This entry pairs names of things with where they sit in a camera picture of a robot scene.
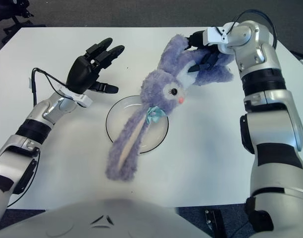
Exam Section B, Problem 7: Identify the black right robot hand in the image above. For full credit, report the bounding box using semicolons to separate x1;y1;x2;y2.
186;30;223;74

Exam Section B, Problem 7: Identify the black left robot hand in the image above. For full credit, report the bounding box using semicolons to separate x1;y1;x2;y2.
66;37;126;95

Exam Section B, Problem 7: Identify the purple plush bunny doll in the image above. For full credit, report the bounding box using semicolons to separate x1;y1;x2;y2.
105;34;235;183

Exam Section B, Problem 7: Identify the white plate with black rim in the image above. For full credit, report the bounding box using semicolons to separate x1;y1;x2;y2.
105;95;170;155

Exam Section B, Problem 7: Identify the white right wrist sensor box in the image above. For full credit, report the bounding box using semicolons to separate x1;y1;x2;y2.
206;21;238;45

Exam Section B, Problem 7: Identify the white wrist sensor box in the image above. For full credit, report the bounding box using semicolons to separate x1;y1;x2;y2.
56;83;93;108
206;21;238;45

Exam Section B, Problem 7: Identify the white left wrist sensor box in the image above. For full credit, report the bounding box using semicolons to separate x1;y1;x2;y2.
56;83;93;108

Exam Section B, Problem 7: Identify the black office chair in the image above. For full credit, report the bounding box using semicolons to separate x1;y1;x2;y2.
0;0;47;44

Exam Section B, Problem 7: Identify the grey robot torso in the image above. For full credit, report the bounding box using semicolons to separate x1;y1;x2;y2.
0;197;211;238

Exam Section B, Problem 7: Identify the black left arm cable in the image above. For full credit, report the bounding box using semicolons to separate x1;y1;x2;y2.
30;67;68;107

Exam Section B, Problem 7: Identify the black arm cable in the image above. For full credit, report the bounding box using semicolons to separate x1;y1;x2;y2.
30;67;68;107
224;9;277;48

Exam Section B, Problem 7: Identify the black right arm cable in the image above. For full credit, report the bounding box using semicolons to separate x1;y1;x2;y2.
224;9;277;48

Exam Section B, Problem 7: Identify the black metal bracket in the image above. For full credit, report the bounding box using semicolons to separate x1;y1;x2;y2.
204;209;228;238

